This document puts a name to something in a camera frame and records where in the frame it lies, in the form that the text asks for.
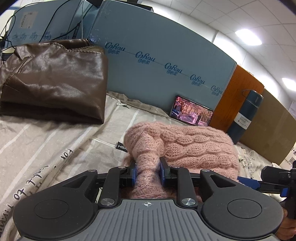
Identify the large blue cardboard box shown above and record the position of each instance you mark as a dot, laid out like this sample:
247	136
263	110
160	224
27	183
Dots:
161	39

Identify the pink knitted sweater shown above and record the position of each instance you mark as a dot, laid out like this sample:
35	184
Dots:
185	143

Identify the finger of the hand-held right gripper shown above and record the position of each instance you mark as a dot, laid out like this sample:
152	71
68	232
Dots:
275	172
248	183

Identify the smartphone with lit screen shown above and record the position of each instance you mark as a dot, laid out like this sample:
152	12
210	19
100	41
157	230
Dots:
192	111

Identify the brown cardboard sheet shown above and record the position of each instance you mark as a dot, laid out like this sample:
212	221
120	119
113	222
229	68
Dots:
270	129

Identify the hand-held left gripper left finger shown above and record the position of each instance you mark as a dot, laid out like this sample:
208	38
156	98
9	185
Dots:
134	175

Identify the orange-brown wooden board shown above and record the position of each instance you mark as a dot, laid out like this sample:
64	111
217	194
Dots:
231	92

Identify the dark blue thermos bottle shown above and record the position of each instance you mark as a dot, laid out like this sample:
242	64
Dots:
245	115

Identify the brown leather garment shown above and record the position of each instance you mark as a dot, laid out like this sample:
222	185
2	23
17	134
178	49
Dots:
53	81

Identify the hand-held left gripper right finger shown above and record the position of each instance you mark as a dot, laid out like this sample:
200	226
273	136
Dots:
162	172

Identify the ceiling light panel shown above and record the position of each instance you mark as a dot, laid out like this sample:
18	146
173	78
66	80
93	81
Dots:
248	36
289	82

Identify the blue cardboard box white label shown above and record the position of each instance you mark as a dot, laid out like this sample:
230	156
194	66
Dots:
46	16

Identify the grey printed bed sheet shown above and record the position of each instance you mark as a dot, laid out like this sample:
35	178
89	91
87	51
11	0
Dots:
69	148

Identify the black flat board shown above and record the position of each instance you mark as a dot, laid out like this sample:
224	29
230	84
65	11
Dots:
145	5

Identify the person's right hand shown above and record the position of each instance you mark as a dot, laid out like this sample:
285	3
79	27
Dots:
288	228

